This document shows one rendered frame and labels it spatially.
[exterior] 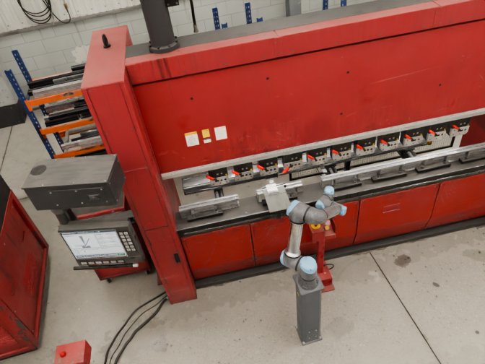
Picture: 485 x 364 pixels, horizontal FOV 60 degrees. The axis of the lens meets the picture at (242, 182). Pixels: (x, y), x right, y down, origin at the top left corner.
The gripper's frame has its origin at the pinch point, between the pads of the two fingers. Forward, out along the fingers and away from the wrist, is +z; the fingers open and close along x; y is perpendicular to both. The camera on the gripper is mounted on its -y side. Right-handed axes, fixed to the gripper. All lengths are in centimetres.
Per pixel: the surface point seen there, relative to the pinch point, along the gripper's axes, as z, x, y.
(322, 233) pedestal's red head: 8.5, 6.4, -6.5
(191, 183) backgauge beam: -10, 103, 62
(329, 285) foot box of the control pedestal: 82, -1, -16
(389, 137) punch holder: -43, -60, 35
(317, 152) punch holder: -43, -1, 34
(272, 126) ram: -76, 33, 37
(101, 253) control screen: -56, 163, -27
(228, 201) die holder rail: -9, 75, 32
